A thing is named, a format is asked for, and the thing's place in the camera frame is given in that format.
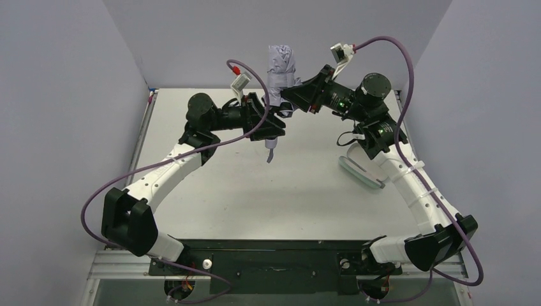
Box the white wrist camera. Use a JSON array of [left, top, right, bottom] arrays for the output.
[[330, 43, 355, 80], [230, 73, 252, 103]]

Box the aluminium frame rail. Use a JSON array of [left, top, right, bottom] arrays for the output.
[[88, 251, 468, 280]]

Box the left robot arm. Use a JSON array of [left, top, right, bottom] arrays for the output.
[[101, 92, 285, 261]]

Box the mint green umbrella case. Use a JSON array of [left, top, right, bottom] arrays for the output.
[[338, 143, 385, 189]]

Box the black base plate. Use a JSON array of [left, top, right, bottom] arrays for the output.
[[149, 239, 402, 295]]

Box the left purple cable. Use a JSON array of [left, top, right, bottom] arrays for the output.
[[80, 59, 271, 305]]

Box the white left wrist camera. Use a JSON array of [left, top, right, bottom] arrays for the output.
[[230, 73, 252, 103]]

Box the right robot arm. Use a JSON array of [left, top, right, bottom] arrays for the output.
[[281, 65, 478, 271]]

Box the lavender folding umbrella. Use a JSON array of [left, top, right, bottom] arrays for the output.
[[261, 43, 302, 164]]

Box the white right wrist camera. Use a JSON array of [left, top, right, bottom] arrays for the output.
[[330, 43, 355, 80]]

